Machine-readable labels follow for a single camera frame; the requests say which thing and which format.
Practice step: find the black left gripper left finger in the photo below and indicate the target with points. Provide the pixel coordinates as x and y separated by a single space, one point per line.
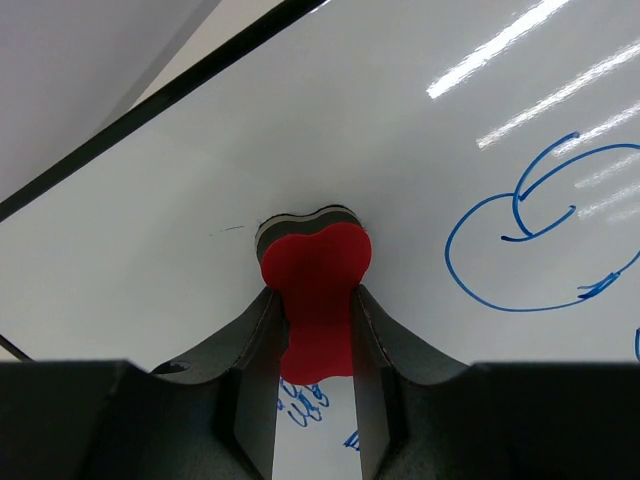
242 360

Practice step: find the white whiteboard black frame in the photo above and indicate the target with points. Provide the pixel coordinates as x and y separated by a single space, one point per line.
490 149

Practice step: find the red whiteboard eraser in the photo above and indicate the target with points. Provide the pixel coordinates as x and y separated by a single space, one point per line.
315 261

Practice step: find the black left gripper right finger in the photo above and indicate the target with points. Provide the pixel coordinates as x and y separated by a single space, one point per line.
392 369

